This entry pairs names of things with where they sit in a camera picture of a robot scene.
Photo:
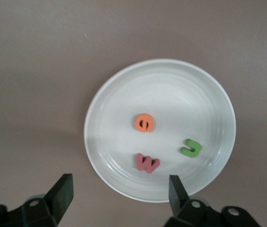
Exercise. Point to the green letter u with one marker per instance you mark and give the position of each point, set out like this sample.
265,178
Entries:
192,151

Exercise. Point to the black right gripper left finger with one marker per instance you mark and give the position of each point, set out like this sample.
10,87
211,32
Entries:
55,205

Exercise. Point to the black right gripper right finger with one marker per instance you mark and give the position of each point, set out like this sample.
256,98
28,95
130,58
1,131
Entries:
183,210

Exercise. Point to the orange letter e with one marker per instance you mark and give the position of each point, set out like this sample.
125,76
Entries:
139,126

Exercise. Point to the brown table cover sheet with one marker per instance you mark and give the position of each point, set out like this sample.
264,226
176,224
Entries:
29,71

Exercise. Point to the dark pink letter w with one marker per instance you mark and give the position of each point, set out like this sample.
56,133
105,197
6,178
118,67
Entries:
145,165

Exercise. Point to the beige round plate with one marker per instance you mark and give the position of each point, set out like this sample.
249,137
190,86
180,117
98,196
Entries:
171,99

